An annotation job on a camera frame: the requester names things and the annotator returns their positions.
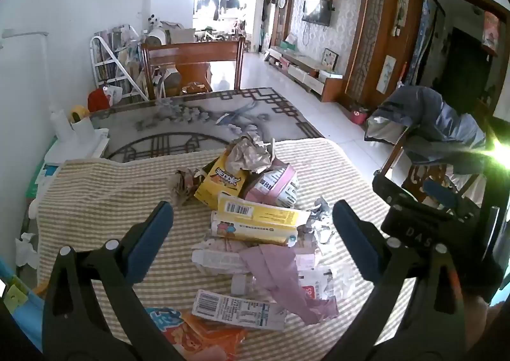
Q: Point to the white metal rack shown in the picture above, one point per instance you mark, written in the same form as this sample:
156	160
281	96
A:
101	62

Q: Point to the small crumpled brown paper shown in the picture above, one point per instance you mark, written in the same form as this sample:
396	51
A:
185	185

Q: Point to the blue silver wrapper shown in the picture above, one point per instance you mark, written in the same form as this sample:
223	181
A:
320	217

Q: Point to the yellow box black print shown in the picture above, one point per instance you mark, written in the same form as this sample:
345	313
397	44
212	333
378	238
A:
219	185

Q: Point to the geometric framed picture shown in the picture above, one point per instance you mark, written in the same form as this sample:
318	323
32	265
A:
330	59

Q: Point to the pink white carton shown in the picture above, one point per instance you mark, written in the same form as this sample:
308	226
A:
271	185

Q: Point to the white pink snack packet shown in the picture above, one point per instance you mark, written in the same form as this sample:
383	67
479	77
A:
314	289

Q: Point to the crumpled white tissue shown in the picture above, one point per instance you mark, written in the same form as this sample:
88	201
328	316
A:
26	249

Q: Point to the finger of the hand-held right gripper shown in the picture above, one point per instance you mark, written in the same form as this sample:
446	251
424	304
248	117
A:
438	191

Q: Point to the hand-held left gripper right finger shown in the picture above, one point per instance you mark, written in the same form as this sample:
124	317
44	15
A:
354	241

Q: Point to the wooden television cabinet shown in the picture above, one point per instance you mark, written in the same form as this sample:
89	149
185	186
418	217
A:
310	74

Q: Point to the long yellow white box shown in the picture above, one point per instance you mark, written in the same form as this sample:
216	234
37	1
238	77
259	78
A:
255	221

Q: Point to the wall television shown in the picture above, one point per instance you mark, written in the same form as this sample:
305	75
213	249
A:
316	12

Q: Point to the plain wooden chair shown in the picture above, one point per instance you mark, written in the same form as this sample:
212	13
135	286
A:
191	54

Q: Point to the large crumpled brown paper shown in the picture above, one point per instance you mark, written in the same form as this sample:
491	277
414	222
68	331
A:
249	156

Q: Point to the yellow tape roll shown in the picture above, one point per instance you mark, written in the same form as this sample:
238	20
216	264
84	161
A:
79	112

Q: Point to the red container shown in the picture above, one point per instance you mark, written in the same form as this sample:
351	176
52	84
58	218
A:
97	102

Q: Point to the blue grey jacket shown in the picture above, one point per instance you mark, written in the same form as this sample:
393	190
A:
430	118

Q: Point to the orange snack wrapper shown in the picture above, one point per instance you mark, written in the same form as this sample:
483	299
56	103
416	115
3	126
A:
199	333

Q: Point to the flattened white carton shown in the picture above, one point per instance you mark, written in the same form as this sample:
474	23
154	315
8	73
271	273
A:
219	259

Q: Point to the carved wooden chair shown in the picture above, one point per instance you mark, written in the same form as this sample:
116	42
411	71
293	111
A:
418	177

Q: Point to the beige striped mat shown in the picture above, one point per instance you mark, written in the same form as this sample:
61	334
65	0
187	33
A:
99	205

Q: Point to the white barcode box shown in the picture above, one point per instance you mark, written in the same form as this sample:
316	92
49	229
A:
239	311

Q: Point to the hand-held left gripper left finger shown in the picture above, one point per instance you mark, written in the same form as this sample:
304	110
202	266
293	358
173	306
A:
155	241

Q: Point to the pink plastic wrapper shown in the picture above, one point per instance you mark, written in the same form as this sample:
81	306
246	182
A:
279	277

